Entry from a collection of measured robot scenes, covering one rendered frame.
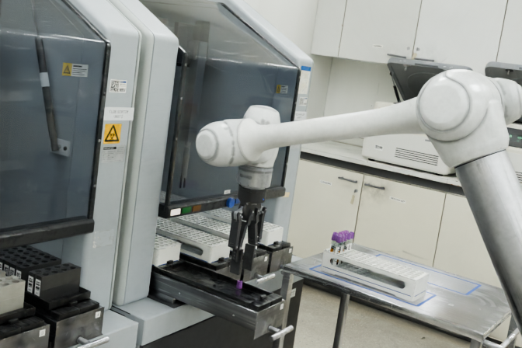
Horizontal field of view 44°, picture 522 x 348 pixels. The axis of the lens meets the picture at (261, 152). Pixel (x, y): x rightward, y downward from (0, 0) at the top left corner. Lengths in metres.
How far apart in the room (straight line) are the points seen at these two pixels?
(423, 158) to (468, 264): 0.64
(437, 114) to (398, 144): 2.72
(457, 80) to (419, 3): 3.04
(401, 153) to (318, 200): 0.63
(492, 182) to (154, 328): 0.93
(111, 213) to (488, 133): 0.89
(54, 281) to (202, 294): 0.39
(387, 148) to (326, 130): 2.49
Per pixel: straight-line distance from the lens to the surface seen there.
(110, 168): 1.58
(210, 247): 1.89
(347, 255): 1.95
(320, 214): 4.18
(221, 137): 1.48
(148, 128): 1.65
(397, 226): 3.97
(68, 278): 1.57
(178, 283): 1.76
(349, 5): 4.44
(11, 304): 1.49
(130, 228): 1.69
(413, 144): 3.90
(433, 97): 1.22
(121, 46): 1.55
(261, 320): 1.66
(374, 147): 3.99
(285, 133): 1.47
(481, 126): 1.24
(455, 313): 1.86
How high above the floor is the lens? 1.41
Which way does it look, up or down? 8 degrees down
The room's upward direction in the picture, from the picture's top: 8 degrees clockwise
